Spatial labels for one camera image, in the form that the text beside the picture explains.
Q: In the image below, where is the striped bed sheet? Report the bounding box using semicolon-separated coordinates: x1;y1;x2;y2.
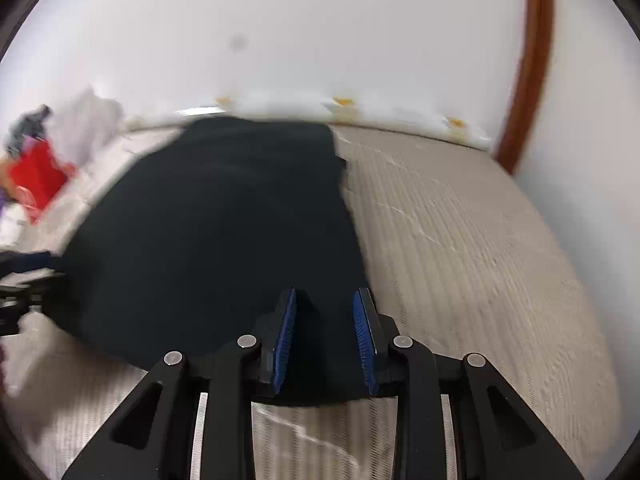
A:
5;122;623;480

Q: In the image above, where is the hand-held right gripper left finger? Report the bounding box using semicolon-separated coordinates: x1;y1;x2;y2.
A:
62;287;298;480

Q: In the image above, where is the grey cloth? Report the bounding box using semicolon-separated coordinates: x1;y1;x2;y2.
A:
5;105;53;158

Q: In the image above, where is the black t-shirt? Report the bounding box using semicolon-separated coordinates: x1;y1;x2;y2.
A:
42;115;401;408

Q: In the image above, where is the brown wooden door frame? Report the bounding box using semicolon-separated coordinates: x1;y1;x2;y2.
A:
492;0;556;177

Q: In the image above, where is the red cloth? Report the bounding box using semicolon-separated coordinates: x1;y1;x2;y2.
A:
7;137;78;225

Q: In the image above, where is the white cloth pile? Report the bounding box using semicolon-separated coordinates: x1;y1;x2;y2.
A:
47;87;126;171

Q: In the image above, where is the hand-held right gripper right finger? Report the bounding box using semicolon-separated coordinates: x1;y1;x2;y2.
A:
352;288;586;480

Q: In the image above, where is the white printed blanket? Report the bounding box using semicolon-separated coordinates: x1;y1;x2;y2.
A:
175;87;493;151

